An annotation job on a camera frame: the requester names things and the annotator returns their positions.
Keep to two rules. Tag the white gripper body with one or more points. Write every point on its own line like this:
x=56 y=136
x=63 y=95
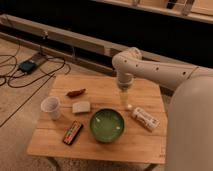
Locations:
x=124 y=80

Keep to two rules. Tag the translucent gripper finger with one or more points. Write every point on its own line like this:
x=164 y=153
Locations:
x=128 y=106
x=121 y=93

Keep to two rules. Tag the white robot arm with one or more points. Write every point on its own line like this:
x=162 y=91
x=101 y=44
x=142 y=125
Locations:
x=189 y=144

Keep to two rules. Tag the green ceramic bowl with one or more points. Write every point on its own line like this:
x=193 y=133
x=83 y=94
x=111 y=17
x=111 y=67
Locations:
x=107 y=125

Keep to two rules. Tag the white sponge block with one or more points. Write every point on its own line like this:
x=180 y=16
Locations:
x=81 y=107

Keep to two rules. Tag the brown sausage snack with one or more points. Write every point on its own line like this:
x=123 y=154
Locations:
x=75 y=93

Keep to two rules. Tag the black candy bar packet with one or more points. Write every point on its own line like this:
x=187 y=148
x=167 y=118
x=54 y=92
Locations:
x=72 y=132

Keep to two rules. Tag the white plastic cup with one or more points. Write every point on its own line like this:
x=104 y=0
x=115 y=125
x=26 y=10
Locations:
x=51 y=106

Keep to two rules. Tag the blue power adapter box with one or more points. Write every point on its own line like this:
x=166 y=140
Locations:
x=27 y=67

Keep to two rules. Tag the wooden baseboard rail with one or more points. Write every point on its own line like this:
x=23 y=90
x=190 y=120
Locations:
x=159 y=37

